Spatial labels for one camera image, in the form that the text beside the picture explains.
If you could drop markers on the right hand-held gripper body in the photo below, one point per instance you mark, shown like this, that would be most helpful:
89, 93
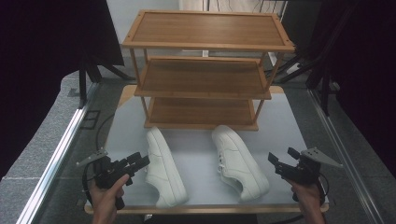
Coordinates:
303, 172

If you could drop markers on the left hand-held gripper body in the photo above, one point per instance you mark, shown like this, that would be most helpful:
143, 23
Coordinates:
107, 172

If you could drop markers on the white sneaker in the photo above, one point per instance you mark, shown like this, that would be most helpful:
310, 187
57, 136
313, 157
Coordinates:
239, 165
163, 174

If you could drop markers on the person's right hand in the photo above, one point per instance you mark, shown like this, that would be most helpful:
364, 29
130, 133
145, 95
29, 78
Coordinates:
306, 196

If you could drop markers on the person's left hand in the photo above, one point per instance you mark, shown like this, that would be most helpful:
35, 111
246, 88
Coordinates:
106, 197

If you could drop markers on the black metal stand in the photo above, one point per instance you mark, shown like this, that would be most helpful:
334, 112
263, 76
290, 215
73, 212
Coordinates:
325, 77
83, 81

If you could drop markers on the dark curtain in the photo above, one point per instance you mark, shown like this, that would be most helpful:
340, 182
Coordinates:
40, 62
370, 77

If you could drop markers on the three-tier wooden shoe rack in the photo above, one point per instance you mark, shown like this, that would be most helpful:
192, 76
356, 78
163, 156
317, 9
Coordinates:
205, 29

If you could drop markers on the silver metal rail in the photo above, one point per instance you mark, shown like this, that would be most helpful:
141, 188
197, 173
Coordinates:
59, 152
341, 146

